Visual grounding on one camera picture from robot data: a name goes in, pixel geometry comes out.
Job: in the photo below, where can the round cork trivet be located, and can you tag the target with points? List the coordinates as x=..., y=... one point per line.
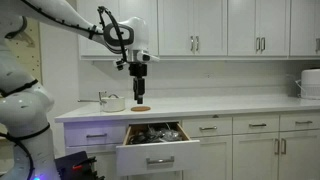
x=140, y=108

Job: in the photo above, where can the black items in drawer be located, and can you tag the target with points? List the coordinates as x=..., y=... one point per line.
x=155, y=134

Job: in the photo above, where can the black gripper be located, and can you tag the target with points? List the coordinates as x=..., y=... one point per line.
x=138, y=71

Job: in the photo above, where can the white appliance on counter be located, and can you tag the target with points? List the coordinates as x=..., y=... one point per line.
x=309, y=84

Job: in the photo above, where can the black red robot base cart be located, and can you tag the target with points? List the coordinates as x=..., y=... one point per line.
x=77, y=166

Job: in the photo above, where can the white cabinets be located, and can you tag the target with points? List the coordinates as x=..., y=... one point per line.
x=234, y=146
x=221, y=29

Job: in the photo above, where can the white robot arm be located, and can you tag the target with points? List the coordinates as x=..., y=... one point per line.
x=25, y=102

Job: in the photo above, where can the white upper cabinets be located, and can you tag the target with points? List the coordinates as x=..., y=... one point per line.
x=221, y=29

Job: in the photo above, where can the cream pot with steel handle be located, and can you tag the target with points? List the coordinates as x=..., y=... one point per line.
x=107, y=104

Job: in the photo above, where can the open white drawer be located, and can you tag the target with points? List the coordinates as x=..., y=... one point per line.
x=150, y=158

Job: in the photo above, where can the white lower cabinets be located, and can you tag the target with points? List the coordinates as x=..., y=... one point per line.
x=234, y=146

